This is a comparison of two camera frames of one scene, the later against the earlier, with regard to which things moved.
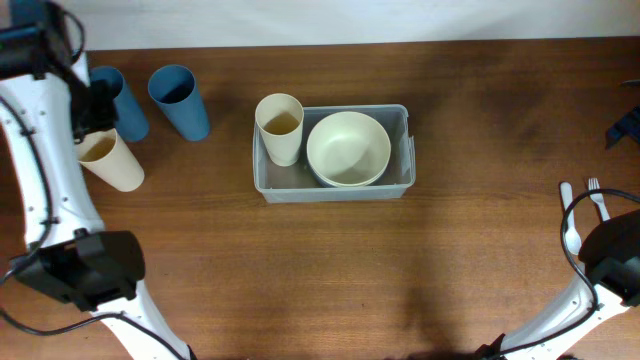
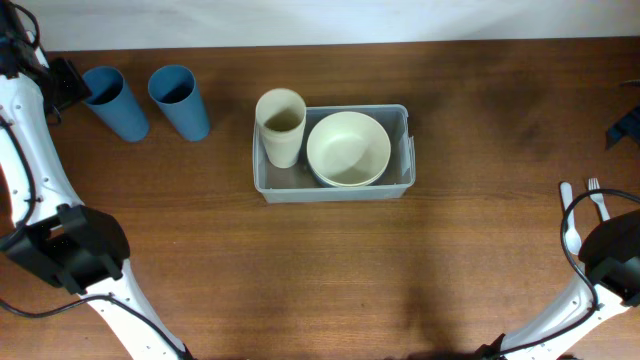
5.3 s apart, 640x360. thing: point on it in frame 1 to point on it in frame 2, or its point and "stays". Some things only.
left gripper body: (93, 108) to (65, 85)
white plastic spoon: (572, 235) stays
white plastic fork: (594, 184) stays
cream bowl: (348, 149) stays
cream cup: (106, 154) to (281, 113)
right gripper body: (630, 122) stays
